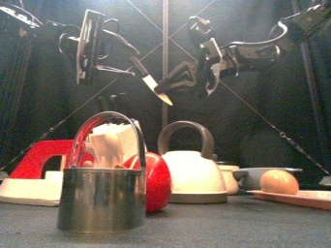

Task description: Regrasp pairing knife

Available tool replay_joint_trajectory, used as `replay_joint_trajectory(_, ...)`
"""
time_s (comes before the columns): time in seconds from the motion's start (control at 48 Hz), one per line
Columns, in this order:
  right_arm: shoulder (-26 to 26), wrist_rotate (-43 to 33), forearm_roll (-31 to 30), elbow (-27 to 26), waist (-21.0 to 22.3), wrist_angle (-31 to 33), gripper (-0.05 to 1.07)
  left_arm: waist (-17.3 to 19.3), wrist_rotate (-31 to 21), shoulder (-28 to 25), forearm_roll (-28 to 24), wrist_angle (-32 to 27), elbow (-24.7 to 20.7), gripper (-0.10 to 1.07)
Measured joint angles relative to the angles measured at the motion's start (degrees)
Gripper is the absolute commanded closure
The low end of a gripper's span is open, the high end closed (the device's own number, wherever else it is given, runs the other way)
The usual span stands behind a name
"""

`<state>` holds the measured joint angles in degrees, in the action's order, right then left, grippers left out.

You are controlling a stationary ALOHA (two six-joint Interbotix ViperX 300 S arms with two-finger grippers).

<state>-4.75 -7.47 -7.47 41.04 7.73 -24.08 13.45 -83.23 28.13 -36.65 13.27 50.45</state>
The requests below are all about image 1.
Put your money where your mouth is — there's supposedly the paring knife black handle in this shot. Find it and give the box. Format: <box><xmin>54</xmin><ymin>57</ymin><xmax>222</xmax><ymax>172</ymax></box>
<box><xmin>128</xmin><ymin>56</ymin><xmax>174</xmax><ymax>107</ymax></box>

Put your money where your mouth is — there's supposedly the white knife block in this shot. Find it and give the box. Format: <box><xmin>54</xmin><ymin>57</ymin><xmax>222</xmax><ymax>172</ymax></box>
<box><xmin>88</xmin><ymin>120</ymin><xmax>145</xmax><ymax>169</ymax></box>

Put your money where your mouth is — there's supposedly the red apple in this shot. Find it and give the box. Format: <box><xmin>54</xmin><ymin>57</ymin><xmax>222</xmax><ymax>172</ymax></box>
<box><xmin>121</xmin><ymin>151</ymin><xmax>173</xmax><ymax>214</ymax></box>

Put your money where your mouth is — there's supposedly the small cream cup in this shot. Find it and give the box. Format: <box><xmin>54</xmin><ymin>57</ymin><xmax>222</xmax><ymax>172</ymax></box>
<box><xmin>214</xmin><ymin>161</ymin><xmax>240</xmax><ymax>196</ymax></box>

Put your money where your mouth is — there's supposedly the grey toy saucepan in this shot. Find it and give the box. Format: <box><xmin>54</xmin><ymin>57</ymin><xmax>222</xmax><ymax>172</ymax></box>
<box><xmin>230</xmin><ymin>167</ymin><xmax>304</xmax><ymax>192</ymax></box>

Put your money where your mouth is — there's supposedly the brown toy egg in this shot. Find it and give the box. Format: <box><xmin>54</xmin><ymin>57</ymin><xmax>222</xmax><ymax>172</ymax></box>
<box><xmin>258</xmin><ymin>169</ymin><xmax>300</xmax><ymax>196</ymax></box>

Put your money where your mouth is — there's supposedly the pink flat plate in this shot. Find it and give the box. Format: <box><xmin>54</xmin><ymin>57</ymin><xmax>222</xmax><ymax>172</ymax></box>
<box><xmin>246</xmin><ymin>189</ymin><xmax>331</xmax><ymax>211</ymax></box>

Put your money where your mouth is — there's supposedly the black knife handle in block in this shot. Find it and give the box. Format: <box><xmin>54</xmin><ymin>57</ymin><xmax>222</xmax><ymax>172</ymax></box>
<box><xmin>109</xmin><ymin>92</ymin><xmax>132</xmax><ymax>113</ymax></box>

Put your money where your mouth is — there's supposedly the vertical metal frame pole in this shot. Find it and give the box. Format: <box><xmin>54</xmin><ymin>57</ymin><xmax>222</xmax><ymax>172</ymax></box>
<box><xmin>161</xmin><ymin>0</ymin><xmax>170</xmax><ymax>129</ymax></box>

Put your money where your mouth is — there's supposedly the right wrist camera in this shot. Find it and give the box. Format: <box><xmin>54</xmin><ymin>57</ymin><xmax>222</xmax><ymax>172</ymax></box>
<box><xmin>186</xmin><ymin>15</ymin><xmax>216</xmax><ymax>42</ymax></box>

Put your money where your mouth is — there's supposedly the grey right arm cable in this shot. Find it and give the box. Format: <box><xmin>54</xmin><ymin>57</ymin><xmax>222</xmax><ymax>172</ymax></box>
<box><xmin>230</xmin><ymin>20</ymin><xmax>289</xmax><ymax>49</ymax></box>

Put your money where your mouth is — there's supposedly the black frame post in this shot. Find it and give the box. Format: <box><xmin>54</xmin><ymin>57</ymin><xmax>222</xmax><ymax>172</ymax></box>
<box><xmin>290</xmin><ymin>0</ymin><xmax>329</xmax><ymax>175</ymax></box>

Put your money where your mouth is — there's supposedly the diagonal brace wire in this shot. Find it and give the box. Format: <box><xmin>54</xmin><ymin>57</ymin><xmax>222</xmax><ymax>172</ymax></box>
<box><xmin>0</xmin><ymin>0</ymin><xmax>217</xmax><ymax>171</ymax></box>
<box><xmin>126</xmin><ymin>0</ymin><xmax>331</xmax><ymax>177</ymax></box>

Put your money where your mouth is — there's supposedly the white toy kettle grey handle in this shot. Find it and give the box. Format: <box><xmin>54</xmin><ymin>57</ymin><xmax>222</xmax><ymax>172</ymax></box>
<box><xmin>156</xmin><ymin>120</ymin><xmax>229</xmax><ymax>204</ymax></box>

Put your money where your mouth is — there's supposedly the white toy iron red handle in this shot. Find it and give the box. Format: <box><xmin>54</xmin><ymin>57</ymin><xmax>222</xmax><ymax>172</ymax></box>
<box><xmin>0</xmin><ymin>139</ymin><xmax>94</xmax><ymax>207</ymax></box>

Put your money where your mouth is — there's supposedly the steel pot with bail handle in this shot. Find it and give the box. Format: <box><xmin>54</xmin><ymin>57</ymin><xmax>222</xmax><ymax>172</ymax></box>
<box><xmin>57</xmin><ymin>110</ymin><xmax>146</xmax><ymax>233</ymax></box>

